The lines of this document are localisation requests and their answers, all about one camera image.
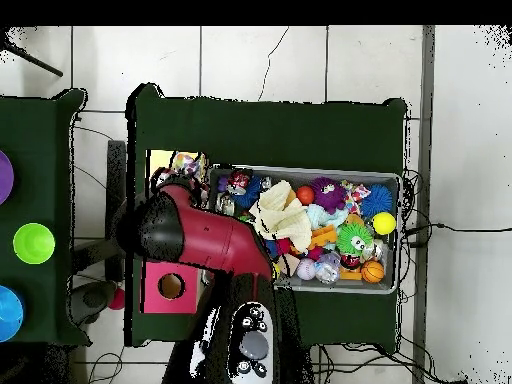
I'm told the purple spiky monster toy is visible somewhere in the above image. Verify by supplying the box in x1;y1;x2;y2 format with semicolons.
310;176;348;214

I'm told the orange toy basketball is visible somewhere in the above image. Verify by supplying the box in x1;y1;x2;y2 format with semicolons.
360;260;386;284

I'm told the blue spiky ball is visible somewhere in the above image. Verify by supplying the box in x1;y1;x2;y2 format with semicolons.
359;183;394;219
233;175;263;210

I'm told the yellow ball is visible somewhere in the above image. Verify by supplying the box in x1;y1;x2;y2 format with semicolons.
371;211;397;236

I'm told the small red ball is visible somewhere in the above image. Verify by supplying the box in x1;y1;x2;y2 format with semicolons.
107;287;126;311

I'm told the grey rounded base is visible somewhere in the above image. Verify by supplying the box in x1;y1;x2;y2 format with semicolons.
70;280;118;325

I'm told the lime green bowl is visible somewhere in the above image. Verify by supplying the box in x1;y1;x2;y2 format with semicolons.
12;222;56;266

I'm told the green spiky toy with eyes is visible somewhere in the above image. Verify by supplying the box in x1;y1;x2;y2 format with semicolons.
335;222;374;256

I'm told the small orange-red ball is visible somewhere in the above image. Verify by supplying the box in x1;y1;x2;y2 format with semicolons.
296;185;316;206

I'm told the dark green tablecloth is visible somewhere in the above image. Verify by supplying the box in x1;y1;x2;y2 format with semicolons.
124;82;409;353
0;88;91;347

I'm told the blue bowl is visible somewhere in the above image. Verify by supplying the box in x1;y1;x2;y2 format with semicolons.
0;284;25;343

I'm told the small baseball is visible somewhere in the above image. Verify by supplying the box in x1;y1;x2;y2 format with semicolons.
295;257;318;281

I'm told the black power cable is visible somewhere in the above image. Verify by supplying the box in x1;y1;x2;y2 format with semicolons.
403;221;512;247

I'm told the shallow silver mesh bin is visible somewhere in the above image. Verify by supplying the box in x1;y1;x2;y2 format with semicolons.
201;163;402;296

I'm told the black tripod leg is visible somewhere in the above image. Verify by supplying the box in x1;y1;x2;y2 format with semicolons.
0;39;64;78

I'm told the polka dot cloth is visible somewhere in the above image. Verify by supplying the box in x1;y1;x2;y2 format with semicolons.
342;180;371;215
169;150;211;201

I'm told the cream knitted cloth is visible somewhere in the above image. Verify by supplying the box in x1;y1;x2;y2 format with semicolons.
249;179;314;254

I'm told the purple bowl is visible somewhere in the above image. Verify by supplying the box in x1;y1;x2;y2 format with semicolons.
0;149;16;206

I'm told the wooden three-hole box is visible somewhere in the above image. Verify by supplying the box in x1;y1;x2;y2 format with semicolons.
139;149;210;314

